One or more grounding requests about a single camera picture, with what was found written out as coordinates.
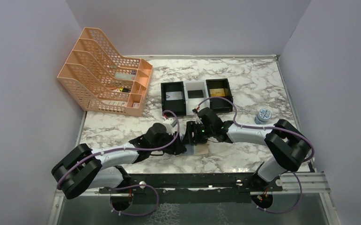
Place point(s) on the black left tray bin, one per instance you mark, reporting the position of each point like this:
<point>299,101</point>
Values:
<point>178,107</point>

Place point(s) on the items in organizer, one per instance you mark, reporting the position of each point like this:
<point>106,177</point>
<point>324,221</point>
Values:
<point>118,81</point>

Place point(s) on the blue white round tin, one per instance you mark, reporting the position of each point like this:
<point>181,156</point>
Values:
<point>263,116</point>

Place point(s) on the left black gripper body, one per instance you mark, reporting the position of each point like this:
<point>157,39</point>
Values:
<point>167,138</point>

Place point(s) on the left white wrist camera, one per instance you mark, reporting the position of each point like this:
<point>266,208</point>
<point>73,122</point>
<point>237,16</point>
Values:
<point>169,124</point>

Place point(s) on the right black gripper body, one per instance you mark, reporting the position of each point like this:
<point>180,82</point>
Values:
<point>202,133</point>

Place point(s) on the black card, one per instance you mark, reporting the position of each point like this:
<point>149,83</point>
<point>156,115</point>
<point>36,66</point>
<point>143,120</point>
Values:
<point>195,94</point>

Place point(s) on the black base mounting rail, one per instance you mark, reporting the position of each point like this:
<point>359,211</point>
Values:
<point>183,188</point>

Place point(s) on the black right tray bin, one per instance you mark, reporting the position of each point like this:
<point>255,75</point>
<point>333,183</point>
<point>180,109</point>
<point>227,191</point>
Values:
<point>220,88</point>

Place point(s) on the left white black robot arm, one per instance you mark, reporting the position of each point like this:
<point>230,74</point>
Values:
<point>84,168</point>

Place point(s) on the gold card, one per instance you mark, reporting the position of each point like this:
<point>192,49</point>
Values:
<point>217,92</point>

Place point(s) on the black tray bin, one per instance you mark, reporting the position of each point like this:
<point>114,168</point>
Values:
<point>220,88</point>
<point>178,107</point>

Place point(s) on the peach plastic file organizer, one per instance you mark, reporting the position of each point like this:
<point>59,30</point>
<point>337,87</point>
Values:
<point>79,75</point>

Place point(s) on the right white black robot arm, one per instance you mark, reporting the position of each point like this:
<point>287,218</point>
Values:
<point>289,148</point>

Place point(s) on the silver VIP card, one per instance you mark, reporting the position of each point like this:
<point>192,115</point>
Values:
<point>173,95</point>

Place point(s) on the white middle tray bin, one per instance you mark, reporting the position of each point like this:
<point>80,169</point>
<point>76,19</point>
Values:
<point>192,102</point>

